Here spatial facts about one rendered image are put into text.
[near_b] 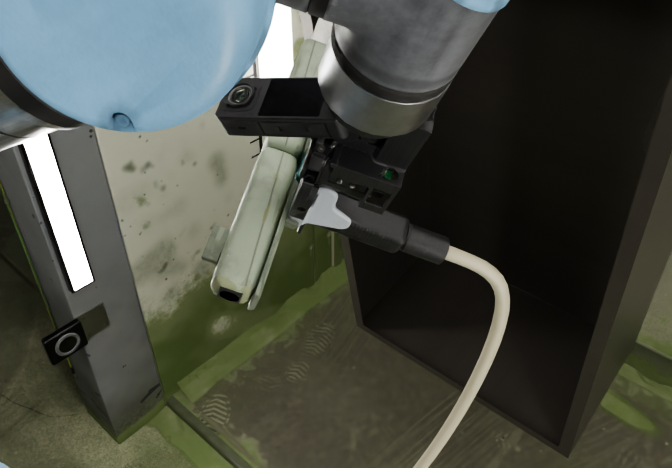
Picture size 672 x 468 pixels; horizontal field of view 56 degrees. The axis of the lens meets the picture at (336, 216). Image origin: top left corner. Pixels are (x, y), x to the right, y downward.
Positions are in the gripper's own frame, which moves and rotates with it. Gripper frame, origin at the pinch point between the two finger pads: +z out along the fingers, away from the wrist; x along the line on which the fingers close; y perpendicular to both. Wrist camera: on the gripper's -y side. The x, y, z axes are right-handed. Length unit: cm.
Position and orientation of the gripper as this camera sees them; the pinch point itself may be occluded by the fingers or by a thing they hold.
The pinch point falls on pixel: (297, 198)
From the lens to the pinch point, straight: 64.3
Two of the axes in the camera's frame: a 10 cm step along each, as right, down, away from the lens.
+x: 2.4, -8.5, 4.8
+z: -2.4, 4.2, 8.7
